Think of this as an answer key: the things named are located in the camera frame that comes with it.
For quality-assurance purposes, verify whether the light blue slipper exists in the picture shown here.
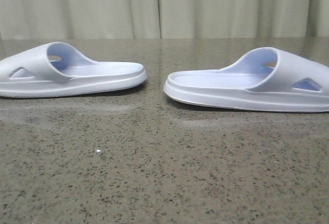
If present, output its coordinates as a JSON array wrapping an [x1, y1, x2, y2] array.
[[1, 42, 147, 98], [164, 47, 328, 113]]

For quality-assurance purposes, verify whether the beige background curtain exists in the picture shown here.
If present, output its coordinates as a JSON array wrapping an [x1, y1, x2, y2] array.
[[1, 0, 328, 40]]

